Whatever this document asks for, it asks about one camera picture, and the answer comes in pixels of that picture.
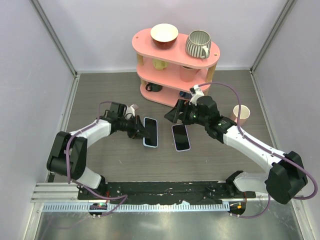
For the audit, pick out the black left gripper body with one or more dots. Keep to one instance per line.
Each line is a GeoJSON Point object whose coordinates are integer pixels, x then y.
{"type": "Point", "coordinates": [131, 125]}

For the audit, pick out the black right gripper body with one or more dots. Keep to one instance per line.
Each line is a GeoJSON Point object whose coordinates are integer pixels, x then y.
{"type": "Point", "coordinates": [192, 116]}

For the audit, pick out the dark green smartphone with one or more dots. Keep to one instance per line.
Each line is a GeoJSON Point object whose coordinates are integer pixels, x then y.
{"type": "Point", "coordinates": [151, 131]}

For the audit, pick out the light blue phone case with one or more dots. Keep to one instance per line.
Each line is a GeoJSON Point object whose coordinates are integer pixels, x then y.
{"type": "Point", "coordinates": [151, 147]}

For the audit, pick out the lilac phone case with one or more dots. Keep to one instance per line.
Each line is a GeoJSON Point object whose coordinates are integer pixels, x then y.
{"type": "Point", "coordinates": [183, 150]}

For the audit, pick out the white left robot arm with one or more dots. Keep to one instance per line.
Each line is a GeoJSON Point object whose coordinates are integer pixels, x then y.
{"type": "Point", "coordinates": [68, 155]}

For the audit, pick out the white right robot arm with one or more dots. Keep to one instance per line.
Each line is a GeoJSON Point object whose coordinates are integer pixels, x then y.
{"type": "Point", "coordinates": [283, 175]}

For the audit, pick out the dark blue mug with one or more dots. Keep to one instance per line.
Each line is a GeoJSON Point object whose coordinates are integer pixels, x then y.
{"type": "Point", "coordinates": [185, 95]}

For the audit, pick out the black mug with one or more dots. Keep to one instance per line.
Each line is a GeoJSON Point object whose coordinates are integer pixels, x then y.
{"type": "Point", "coordinates": [152, 87]}

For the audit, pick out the pink mug on shelf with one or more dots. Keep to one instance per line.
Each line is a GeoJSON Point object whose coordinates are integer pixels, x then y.
{"type": "Point", "coordinates": [187, 74]}

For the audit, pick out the pink three-tier shelf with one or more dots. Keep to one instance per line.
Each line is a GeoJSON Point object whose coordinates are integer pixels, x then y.
{"type": "Point", "coordinates": [169, 78]}

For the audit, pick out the pink mug on table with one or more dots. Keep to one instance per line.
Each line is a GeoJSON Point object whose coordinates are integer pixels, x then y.
{"type": "Point", "coordinates": [244, 114]}

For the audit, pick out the yellow mug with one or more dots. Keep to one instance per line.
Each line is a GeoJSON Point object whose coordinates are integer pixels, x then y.
{"type": "Point", "coordinates": [159, 64]}

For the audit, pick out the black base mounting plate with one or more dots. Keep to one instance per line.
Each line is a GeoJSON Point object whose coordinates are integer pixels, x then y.
{"type": "Point", "coordinates": [174, 192]}

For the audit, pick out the grey striped mug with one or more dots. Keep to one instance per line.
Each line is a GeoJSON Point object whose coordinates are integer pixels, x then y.
{"type": "Point", "coordinates": [198, 44]}

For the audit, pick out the red and cream bowl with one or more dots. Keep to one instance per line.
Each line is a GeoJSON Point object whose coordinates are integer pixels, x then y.
{"type": "Point", "coordinates": [164, 35]}

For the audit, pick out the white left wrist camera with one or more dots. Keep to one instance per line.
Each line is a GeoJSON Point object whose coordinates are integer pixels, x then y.
{"type": "Point", "coordinates": [130, 111]}

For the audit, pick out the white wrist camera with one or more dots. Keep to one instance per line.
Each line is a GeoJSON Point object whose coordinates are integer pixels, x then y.
{"type": "Point", "coordinates": [130, 111]}
{"type": "Point", "coordinates": [196, 93]}

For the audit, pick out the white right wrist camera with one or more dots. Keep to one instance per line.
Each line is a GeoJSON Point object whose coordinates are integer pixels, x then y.
{"type": "Point", "coordinates": [196, 93]}

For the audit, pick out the white cable duct rail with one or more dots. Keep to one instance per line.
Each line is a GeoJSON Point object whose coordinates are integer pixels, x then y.
{"type": "Point", "coordinates": [132, 208]}

